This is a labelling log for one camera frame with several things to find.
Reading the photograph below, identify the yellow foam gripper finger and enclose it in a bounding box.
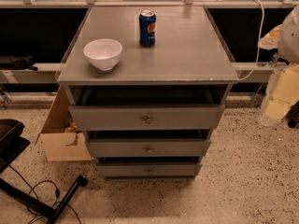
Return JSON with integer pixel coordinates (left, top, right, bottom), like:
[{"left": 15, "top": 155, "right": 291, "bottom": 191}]
[{"left": 258, "top": 63, "right": 299, "bottom": 126}]

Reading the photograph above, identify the grey drawer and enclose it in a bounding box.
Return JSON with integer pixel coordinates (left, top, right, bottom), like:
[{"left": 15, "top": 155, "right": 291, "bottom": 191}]
[
  {"left": 69, "top": 105, "right": 224, "bottom": 131},
  {"left": 86, "top": 139, "right": 210, "bottom": 158},
  {"left": 96, "top": 163, "right": 202, "bottom": 178}
]

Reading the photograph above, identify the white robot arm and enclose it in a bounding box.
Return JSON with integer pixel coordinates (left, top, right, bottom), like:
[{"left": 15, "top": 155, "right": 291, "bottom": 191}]
[{"left": 258, "top": 6, "right": 299, "bottom": 126}]

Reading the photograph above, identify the grey drawer cabinet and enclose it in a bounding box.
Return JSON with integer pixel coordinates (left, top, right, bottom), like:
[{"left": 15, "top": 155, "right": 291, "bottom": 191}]
[{"left": 58, "top": 7, "right": 237, "bottom": 166}]

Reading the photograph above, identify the grey top drawer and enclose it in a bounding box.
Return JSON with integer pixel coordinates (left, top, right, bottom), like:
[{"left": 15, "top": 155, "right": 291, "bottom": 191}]
[{"left": 69, "top": 105, "right": 224, "bottom": 131}]

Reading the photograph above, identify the grey bottom drawer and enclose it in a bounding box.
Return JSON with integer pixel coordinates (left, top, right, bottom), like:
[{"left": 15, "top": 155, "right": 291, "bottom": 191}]
[{"left": 96, "top": 163, "right": 202, "bottom": 178}]

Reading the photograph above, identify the blue Pepsi can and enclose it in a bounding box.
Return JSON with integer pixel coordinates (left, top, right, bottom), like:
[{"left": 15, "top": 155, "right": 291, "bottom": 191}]
[{"left": 139, "top": 10, "right": 156, "bottom": 47}]

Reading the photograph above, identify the white bowl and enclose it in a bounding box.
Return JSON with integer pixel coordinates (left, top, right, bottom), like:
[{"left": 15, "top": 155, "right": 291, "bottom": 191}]
[{"left": 83, "top": 39, "right": 122, "bottom": 71}]

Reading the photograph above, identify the cardboard box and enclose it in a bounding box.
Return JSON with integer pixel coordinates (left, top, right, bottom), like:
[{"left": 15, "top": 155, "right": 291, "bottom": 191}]
[{"left": 39, "top": 87, "right": 93, "bottom": 161}]

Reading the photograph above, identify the black chair seat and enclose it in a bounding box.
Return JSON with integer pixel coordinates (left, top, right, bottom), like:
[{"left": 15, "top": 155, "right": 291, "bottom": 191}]
[{"left": 0, "top": 119, "right": 30, "bottom": 174}]

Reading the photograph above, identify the black stand base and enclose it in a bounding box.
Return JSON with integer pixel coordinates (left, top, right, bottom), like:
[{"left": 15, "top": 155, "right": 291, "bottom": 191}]
[{"left": 0, "top": 175, "right": 88, "bottom": 224}]

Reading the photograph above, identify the white cable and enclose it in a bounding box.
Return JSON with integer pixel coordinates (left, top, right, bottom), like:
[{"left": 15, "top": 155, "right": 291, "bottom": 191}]
[{"left": 238, "top": 0, "right": 265, "bottom": 82}]

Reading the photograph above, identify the black floor cable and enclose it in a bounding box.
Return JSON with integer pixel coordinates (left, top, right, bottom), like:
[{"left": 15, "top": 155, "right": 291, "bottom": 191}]
[{"left": 7, "top": 164, "right": 82, "bottom": 224}]

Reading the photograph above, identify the metal railing frame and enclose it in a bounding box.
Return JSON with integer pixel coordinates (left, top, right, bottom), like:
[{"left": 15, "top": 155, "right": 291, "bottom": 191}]
[{"left": 0, "top": 0, "right": 298, "bottom": 105}]

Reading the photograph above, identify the black object on rail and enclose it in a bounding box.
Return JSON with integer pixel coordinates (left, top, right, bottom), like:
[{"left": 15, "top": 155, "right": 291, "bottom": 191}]
[{"left": 0, "top": 55, "right": 38, "bottom": 71}]

